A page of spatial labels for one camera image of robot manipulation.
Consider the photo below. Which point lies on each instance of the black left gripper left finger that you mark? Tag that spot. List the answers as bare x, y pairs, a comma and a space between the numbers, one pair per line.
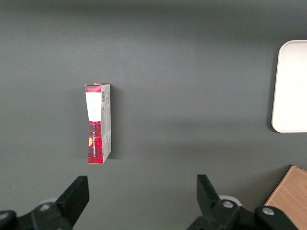
62, 210

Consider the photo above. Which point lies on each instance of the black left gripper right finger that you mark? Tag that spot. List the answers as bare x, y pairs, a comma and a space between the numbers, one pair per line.
216, 213

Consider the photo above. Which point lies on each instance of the beige plastic tray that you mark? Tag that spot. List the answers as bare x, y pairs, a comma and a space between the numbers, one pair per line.
292, 86

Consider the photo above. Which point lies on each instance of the wooden drawer cabinet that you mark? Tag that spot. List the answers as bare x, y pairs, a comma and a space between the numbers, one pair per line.
292, 191

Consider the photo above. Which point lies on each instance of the red plaid carton box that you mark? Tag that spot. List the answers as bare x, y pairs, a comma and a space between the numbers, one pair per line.
96, 105

